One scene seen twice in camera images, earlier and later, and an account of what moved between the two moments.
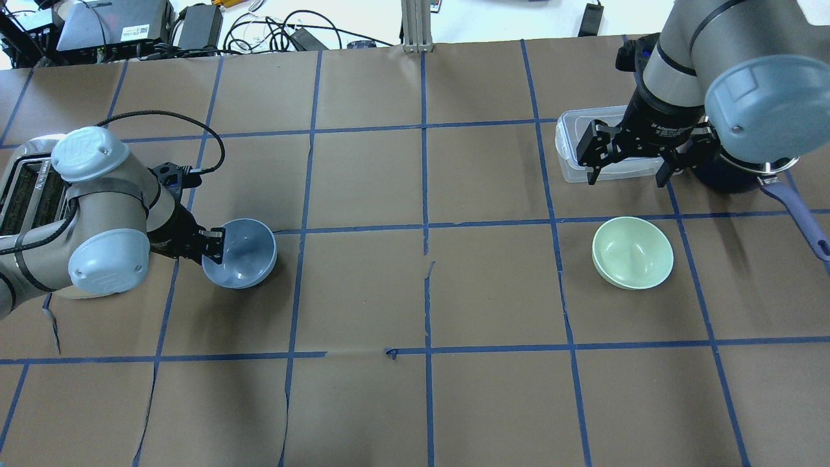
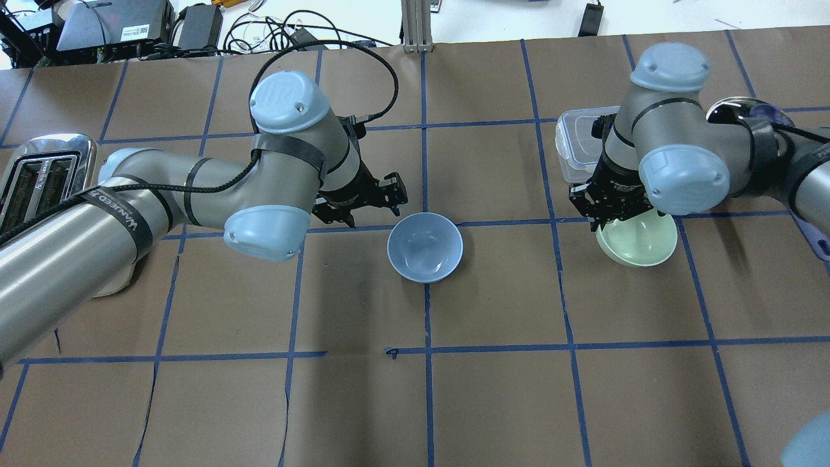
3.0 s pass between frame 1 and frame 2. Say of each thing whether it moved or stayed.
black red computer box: stayed
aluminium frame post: stayed
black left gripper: moved
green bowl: moved
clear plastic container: stayed
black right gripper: moved
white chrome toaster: stayed
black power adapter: stayed
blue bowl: moved
